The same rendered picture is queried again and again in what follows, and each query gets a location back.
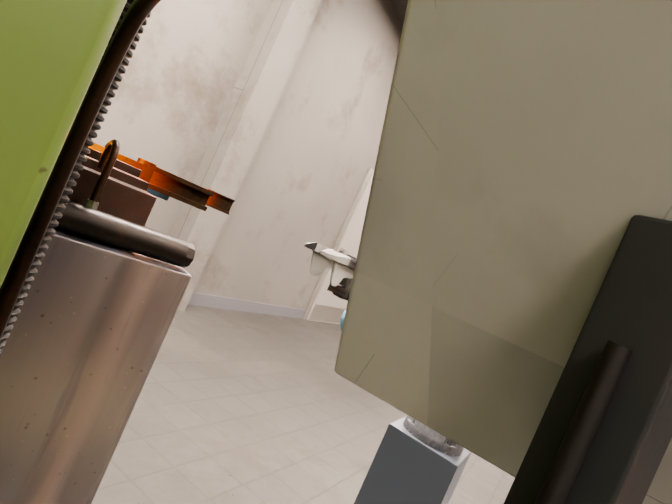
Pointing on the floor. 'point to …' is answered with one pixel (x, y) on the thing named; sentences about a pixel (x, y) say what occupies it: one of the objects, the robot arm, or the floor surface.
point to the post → (619, 431)
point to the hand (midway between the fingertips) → (319, 247)
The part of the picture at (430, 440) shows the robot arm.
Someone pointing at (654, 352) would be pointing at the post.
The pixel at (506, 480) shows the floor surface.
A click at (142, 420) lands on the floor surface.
